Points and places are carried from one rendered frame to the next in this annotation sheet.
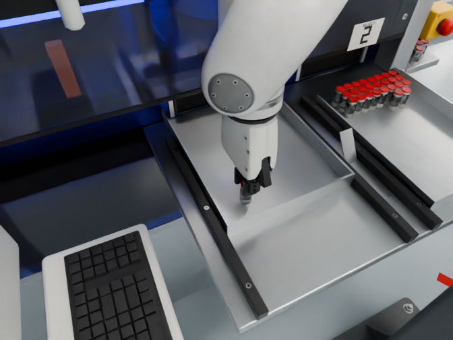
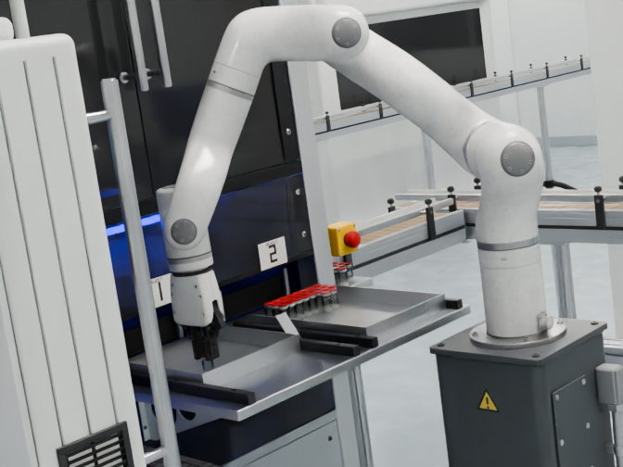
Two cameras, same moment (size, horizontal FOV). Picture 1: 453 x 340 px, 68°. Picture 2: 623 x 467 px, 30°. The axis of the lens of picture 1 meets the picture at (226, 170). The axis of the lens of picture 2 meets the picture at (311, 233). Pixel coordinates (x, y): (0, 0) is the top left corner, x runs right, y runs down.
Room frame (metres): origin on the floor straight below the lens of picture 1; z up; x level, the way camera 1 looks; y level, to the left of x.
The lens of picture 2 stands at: (-1.72, 0.49, 1.52)
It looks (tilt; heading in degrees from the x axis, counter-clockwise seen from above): 10 degrees down; 340
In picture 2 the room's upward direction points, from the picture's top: 8 degrees counter-clockwise
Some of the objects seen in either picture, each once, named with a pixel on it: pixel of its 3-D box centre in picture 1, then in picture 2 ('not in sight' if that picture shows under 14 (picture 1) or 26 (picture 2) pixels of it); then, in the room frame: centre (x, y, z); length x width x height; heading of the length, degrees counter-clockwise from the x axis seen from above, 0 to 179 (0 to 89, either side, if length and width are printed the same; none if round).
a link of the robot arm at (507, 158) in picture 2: not in sight; (506, 185); (0.20, -0.62, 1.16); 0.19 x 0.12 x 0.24; 167
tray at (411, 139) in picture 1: (411, 129); (346, 311); (0.55, -0.40, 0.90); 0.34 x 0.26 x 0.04; 25
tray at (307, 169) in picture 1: (248, 144); (195, 353); (0.51, -0.05, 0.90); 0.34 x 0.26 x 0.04; 26
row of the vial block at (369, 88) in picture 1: (371, 93); (301, 304); (0.67, -0.34, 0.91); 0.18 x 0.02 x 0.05; 115
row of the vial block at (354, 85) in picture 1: (364, 88); (294, 303); (0.69, -0.33, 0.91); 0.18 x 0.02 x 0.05; 115
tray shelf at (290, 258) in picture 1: (333, 150); (280, 345); (0.52, -0.23, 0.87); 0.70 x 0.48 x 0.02; 116
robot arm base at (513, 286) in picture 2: not in sight; (513, 289); (0.24, -0.63, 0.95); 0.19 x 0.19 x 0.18
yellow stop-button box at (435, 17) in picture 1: (431, 19); (337, 238); (0.87, -0.53, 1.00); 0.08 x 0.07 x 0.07; 26
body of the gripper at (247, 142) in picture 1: (249, 131); (196, 294); (0.38, -0.03, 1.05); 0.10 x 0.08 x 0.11; 26
